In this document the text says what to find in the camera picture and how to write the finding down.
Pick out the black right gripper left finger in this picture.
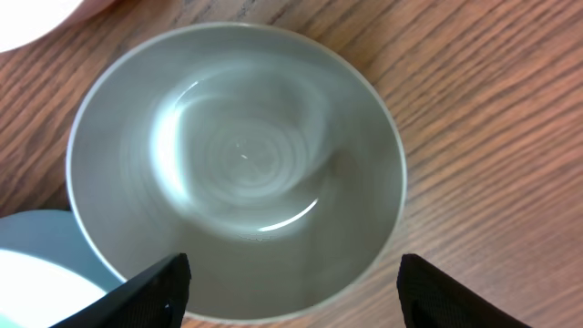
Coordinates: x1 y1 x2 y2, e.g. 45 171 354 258
52 253 191 328

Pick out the grey bowl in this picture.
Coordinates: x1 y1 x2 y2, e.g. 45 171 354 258
66 22 407 323

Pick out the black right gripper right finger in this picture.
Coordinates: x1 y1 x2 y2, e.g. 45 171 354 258
396 253 528 328

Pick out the pink bowl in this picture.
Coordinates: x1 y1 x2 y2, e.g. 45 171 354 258
0 0 118 54

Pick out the light blue bowl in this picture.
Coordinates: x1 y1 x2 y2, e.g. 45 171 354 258
1 210 122 327

